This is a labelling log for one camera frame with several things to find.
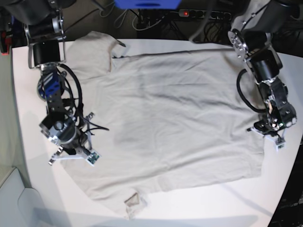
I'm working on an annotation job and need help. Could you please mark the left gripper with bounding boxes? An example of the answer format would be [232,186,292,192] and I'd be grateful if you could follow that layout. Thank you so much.
[254,106,297,137]

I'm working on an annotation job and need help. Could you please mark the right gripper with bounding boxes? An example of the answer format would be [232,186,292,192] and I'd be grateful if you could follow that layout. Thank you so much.
[39,115,76,146]

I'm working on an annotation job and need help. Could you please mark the beige t-shirt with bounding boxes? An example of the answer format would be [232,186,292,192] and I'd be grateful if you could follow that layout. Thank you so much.
[61,32,264,219]

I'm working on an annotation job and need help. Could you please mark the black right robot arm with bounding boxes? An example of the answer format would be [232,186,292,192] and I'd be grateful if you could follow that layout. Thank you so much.
[0,0,88,156]

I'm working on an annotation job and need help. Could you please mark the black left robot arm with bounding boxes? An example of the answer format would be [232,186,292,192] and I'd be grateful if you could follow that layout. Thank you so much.
[228,0,302,137]

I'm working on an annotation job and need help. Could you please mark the red and black clamp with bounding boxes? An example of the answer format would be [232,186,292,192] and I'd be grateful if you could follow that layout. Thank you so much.
[0,31,12,55]

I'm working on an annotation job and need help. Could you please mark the black power strip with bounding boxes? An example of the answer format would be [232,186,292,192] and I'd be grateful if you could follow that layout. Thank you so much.
[178,9,232,21]

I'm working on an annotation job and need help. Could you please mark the blue box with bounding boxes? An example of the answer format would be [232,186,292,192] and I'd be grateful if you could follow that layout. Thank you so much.
[114,0,181,9]

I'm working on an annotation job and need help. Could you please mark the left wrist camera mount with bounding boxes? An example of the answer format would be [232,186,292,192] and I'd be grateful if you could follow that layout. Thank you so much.
[246,127,286,152]

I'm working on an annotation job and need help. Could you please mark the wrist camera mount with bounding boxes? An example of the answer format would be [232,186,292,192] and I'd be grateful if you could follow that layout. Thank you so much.
[246,127,286,152]
[48,112,102,167]

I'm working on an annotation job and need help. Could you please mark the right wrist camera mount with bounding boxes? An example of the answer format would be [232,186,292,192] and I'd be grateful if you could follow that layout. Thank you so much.
[48,112,102,167]

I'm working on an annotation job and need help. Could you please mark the white cable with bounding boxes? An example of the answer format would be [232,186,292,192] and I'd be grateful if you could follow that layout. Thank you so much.
[131,14,166,32]

